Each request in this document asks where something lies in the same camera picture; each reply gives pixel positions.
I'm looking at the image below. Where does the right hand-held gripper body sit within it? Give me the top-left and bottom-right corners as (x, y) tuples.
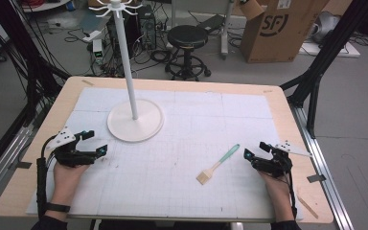
(250, 140), (313, 179)

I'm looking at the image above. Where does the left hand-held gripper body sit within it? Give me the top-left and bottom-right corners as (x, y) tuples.
(46, 126), (99, 168)

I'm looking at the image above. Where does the teal-handled pastry brush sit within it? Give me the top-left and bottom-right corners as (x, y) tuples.
(195, 143), (242, 186)

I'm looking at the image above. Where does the white hook stand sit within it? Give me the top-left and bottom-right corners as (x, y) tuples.
(88, 0), (166, 144)

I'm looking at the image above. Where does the person's right hand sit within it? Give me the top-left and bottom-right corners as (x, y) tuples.
(258, 171), (292, 206)

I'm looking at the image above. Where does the person's left hand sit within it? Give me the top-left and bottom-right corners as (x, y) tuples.
(51, 161), (91, 205)

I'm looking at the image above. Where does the black tape piece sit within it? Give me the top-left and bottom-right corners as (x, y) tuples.
(14, 161), (34, 170)
(306, 173), (328, 184)

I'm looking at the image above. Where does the black wristband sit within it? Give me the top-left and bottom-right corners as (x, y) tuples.
(45, 202), (72, 214)

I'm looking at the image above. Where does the thin wooden stick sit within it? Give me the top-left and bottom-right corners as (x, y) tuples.
(296, 195), (320, 220)

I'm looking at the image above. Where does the white grid mat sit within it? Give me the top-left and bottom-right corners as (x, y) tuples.
(26, 86), (305, 222)

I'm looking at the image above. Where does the white box with green display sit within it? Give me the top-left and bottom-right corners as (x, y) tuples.
(91, 38), (105, 65)

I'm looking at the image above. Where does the white power strip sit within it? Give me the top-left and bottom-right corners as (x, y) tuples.
(81, 30), (103, 44)

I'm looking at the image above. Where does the brown cardboard box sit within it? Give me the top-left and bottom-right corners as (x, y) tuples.
(238, 0), (331, 64)

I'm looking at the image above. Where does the black computer tower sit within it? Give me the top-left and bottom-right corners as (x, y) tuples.
(137, 4), (158, 51)

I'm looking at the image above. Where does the black round stool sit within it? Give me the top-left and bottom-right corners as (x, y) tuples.
(164, 24), (213, 81)

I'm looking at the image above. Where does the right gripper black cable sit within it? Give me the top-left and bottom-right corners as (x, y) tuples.
(282, 172), (299, 220)

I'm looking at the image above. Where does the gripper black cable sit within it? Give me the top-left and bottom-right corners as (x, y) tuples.
(282, 172), (299, 220)
(35, 135), (59, 220)

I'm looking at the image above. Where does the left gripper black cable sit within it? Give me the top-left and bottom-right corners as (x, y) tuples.
(35, 135), (59, 220)

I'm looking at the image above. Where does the aluminium rail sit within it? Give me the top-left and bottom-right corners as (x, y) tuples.
(289, 103), (356, 230)
(0, 125), (35, 210)

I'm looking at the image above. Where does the black metal frame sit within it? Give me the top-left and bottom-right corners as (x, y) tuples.
(279, 0), (368, 140)
(0, 0), (72, 128)

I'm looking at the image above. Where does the white metal post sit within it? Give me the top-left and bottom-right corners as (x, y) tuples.
(219, 0), (236, 60)

